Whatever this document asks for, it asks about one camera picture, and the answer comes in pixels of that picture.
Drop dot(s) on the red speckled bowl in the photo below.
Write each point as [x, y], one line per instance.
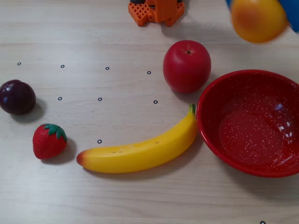
[247, 130]

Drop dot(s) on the dark purple plum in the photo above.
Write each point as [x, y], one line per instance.
[16, 98]

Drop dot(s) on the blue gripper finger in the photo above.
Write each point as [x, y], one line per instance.
[228, 2]
[293, 12]

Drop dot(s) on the yellow banana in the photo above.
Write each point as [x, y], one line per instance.
[140, 155]

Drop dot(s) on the red apple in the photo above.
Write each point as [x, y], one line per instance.
[187, 67]

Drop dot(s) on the red strawberry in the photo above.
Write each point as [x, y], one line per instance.
[46, 143]

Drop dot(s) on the yellow orange peach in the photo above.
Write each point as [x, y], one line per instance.
[258, 21]

